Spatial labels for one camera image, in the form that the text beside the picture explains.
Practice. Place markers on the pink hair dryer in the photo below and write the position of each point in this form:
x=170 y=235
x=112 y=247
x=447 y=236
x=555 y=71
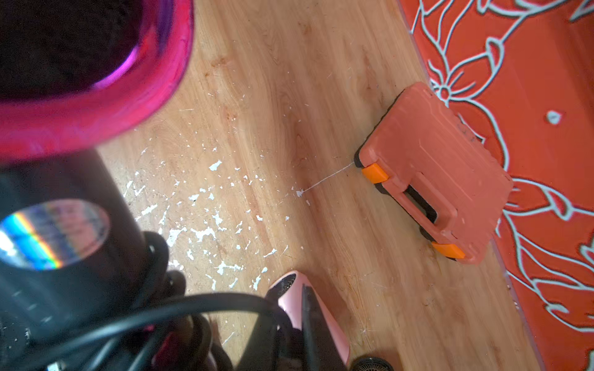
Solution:
x=287 y=292

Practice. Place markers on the dark green hair dryer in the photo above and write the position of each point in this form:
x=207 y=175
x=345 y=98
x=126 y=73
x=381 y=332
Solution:
x=370 y=363

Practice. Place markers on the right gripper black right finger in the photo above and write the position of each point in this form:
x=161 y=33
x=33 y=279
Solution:
x=319 y=350

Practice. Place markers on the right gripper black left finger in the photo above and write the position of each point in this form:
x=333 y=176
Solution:
x=272 y=329

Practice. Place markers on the black hair dryer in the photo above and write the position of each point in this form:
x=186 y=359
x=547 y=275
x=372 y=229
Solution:
x=75 y=74

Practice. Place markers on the orange plastic tool case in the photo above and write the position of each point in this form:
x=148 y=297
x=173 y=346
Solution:
x=438 y=171

